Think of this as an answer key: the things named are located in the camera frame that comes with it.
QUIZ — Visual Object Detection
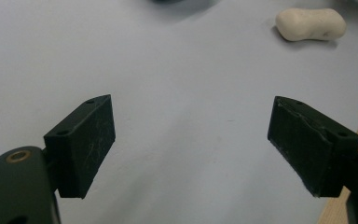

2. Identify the cream peanut-shaped soap bar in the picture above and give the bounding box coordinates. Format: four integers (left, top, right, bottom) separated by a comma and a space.
274, 7, 348, 42

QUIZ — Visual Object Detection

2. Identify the dark round object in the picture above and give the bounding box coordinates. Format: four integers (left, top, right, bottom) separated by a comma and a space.
150, 0, 186, 5

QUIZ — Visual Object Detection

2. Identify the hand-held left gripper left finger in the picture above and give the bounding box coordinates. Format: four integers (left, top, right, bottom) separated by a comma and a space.
43, 94, 117, 200

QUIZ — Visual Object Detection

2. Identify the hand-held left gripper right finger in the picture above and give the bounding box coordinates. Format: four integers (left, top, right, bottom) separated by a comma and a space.
267, 95, 358, 198

